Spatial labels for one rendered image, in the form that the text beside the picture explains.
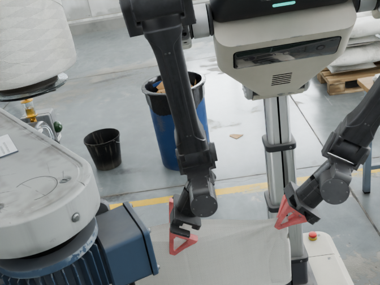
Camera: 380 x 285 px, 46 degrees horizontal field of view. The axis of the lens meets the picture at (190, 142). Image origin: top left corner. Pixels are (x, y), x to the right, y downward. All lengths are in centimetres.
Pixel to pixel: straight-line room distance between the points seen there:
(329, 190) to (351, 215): 189
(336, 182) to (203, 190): 27
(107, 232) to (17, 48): 29
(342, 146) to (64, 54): 60
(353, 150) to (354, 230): 176
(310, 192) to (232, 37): 47
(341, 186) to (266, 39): 48
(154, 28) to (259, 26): 57
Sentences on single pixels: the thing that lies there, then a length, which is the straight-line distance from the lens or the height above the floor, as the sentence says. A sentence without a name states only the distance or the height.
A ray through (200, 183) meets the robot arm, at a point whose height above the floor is 121.
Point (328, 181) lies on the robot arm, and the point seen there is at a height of 119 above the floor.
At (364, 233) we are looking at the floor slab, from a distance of 272.
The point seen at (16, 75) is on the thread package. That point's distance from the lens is 66.
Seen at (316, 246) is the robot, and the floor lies 26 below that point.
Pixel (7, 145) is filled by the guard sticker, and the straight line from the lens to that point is 80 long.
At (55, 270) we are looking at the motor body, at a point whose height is 132.
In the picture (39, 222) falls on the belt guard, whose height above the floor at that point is 141.
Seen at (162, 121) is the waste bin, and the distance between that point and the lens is 325.
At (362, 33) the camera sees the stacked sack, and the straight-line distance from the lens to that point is 436.
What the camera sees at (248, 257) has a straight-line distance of 113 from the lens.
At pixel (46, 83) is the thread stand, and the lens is 71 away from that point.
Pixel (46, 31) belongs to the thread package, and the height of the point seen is 159.
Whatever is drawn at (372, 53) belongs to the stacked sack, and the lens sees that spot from 443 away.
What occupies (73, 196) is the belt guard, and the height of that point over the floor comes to 142.
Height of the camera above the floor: 170
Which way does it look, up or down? 26 degrees down
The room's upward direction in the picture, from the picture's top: 10 degrees counter-clockwise
